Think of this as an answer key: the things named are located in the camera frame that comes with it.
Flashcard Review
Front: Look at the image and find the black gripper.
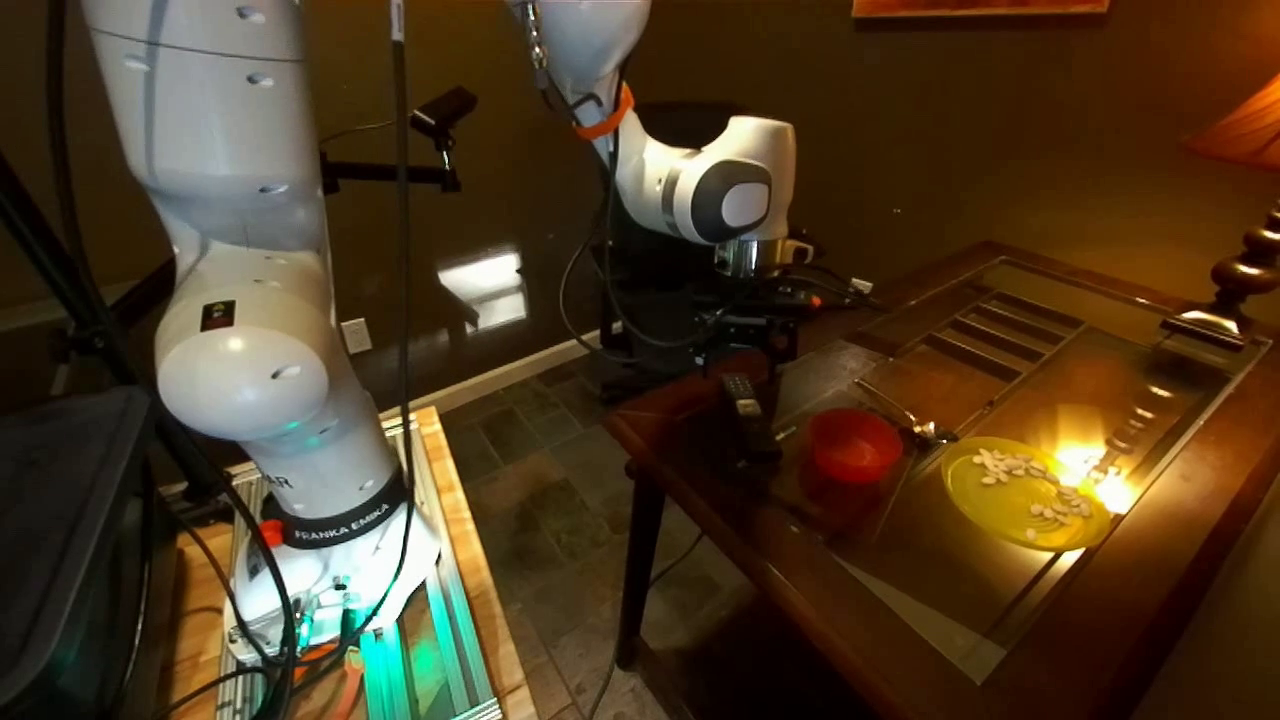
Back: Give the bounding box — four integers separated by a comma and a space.
711, 237, 819, 410

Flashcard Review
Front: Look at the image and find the red plastic bowl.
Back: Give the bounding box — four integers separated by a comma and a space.
797, 405, 911, 498

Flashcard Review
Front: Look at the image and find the dark wooden glass-top table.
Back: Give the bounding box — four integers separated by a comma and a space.
604, 237, 1280, 720

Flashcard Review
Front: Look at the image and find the small shiny metal object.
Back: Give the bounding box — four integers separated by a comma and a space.
901, 413, 952, 451

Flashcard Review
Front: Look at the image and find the yellow patterned plate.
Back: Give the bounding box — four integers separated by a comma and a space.
939, 431, 1121, 553

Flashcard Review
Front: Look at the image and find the wooden robot mounting stand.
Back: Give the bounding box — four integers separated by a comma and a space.
132, 405, 539, 720

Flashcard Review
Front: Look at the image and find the table lamp with turned base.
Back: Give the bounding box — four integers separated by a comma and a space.
1156, 72, 1280, 354

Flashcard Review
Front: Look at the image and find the dark equipment case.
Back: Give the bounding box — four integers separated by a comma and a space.
0, 383, 157, 720

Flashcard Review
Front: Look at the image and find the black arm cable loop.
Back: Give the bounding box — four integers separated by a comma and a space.
511, 0, 633, 357

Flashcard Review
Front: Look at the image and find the orange cable strap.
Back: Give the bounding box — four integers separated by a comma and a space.
574, 79, 642, 146

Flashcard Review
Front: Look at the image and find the small black camera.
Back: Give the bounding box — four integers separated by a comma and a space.
404, 86, 484, 146

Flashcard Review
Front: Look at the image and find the black base cable bundle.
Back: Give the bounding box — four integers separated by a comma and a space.
146, 451, 417, 720

